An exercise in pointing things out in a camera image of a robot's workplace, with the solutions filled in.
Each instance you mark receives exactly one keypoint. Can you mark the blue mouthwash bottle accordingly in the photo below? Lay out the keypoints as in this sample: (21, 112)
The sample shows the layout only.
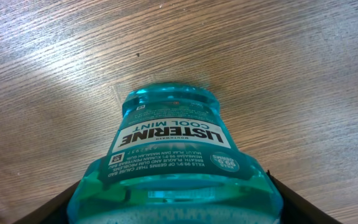
(174, 161)

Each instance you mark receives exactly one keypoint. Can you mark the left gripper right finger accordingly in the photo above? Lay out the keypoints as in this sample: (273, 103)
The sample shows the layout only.
(297, 210)

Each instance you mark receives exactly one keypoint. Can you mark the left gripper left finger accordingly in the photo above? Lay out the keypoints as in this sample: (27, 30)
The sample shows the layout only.
(52, 212)

